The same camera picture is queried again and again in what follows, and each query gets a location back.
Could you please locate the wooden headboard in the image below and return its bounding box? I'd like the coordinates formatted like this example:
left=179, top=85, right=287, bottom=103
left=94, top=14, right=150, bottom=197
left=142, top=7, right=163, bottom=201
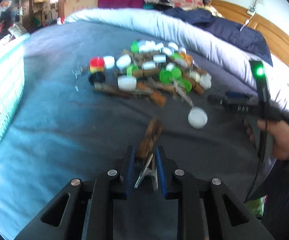
left=210, top=0, right=289, bottom=67

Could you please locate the orange-brown wooden clothespin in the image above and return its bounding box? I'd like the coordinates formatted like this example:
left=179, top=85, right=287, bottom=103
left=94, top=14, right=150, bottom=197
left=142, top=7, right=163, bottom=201
left=137, top=82, right=167, bottom=108

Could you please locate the yellow bottle cap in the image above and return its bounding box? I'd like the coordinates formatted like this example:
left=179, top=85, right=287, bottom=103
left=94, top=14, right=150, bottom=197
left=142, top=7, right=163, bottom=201
left=89, top=66, right=105, bottom=74

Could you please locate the large white bottle cap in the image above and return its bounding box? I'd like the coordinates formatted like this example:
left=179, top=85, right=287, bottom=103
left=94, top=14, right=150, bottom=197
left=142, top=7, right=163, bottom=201
left=117, top=75, right=137, bottom=92

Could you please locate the person's right hand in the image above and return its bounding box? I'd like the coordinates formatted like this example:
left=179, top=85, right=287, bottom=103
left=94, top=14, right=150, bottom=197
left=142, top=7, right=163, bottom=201
left=257, top=119, right=289, bottom=161

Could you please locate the red bottle cap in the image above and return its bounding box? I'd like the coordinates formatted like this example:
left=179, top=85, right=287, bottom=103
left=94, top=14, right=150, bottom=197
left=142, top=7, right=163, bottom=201
left=89, top=56, right=105, bottom=68

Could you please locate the blue-grey bed blanket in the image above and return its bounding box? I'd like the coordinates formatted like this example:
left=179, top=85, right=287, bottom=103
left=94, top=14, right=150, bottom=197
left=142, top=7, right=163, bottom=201
left=0, top=22, right=258, bottom=239

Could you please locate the black bottle cap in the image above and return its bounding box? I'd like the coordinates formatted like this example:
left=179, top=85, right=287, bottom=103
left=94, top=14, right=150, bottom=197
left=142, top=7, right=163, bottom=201
left=88, top=72, right=106, bottom=85

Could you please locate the white bottle cap near front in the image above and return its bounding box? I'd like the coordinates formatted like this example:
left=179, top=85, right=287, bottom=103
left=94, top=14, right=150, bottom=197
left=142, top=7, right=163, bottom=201
left=188, top=107, right=208, bottom=129

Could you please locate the silver metal clip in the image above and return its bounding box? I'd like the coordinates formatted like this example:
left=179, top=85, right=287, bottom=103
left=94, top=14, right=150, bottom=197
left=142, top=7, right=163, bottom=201
left=134, top=153, right=159, bottom=191

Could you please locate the green bottle cap centre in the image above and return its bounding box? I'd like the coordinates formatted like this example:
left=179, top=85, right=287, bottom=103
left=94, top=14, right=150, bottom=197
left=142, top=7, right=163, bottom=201
left=159, top=69, right=173, bottom=84

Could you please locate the navy blue quilt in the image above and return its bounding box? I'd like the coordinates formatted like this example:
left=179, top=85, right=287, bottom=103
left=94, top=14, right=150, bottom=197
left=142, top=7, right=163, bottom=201
left=163, top=8, right=273, bottom=66

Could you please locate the white cap at pile right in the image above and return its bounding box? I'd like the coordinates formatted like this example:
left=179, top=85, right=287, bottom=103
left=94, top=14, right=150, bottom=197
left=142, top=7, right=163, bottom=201
left=199, top=73, right=212, bottom=90

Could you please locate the turquoise plastic laundry basket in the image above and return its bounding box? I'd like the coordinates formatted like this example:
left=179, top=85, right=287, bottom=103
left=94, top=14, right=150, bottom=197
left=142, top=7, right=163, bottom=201
left=0, top=34, right=30, bottom=142

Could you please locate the long brown wooden clothespin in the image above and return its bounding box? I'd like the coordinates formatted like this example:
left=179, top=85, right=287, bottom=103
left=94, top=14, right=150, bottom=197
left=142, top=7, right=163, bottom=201
left=93, top=82, right=131, bottom=99

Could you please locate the white bottle cap left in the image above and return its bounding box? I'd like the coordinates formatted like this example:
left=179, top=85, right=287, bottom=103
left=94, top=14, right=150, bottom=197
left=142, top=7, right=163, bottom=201
left=103, top=56, right=115, bottom=69

